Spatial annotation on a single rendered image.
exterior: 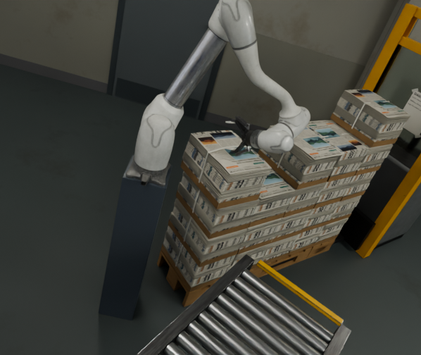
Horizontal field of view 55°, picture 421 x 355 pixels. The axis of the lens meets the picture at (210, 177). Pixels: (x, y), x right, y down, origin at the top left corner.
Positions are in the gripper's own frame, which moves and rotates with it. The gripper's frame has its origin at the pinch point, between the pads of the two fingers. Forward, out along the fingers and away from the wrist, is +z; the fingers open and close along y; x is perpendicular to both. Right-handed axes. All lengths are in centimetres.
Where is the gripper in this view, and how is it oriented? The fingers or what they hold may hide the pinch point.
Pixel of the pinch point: (229, 134)
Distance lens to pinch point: 210.5
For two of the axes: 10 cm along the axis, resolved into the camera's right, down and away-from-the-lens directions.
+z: -6.0, -1.7, 7.8
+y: 0.1, 9.8, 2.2
